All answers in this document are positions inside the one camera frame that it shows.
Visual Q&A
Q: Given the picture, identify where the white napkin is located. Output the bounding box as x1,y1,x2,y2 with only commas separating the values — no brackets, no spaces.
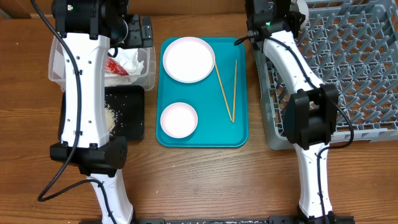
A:
104,48,144,86

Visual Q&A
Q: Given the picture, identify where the red snack wrapper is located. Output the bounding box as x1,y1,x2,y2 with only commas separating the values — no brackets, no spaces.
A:
105,57,129,76

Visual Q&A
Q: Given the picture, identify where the large white plate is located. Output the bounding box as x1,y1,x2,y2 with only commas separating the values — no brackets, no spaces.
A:
162,37,215,83

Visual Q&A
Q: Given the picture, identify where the rice pile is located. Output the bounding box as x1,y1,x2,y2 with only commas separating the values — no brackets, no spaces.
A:
104,95,144,138

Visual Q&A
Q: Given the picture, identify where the small white plate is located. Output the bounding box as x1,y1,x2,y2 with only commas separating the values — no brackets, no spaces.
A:
160,102,198,139

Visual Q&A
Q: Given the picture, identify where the grey metal bowl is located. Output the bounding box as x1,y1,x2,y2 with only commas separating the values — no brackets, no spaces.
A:
296,0,309,24

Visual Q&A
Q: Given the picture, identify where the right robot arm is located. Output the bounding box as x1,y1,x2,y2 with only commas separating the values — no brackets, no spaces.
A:
244,1,339,223

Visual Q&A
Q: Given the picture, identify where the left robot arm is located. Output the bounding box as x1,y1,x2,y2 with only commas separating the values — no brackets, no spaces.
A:
50,0,150,223

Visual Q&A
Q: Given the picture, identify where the clear plastic waste bin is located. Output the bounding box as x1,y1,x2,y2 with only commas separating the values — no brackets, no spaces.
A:
49,38,156,90

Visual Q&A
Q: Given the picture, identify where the grey dishwasher rack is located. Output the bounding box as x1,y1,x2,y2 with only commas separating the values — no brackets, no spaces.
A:
248,0,398,151

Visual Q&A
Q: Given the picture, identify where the black rectangular tray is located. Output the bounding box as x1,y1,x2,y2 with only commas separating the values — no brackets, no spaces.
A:
58,82,144,148

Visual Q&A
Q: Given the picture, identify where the left wooden chopstick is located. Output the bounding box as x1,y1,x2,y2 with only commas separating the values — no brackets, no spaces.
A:
215,61,232,122

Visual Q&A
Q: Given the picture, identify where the wooden chopstick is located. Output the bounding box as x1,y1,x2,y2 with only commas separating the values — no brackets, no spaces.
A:
215,61,232,122
232,60,238,123

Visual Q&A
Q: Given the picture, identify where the right wooden chopstick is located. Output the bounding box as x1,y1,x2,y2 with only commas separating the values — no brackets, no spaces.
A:
232,60,238,123

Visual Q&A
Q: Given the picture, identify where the teal serving tray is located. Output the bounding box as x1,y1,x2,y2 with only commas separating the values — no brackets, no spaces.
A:
155,37,249,148

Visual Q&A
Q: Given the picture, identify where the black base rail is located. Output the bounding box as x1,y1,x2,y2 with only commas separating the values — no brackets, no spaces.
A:
79,215,355,224

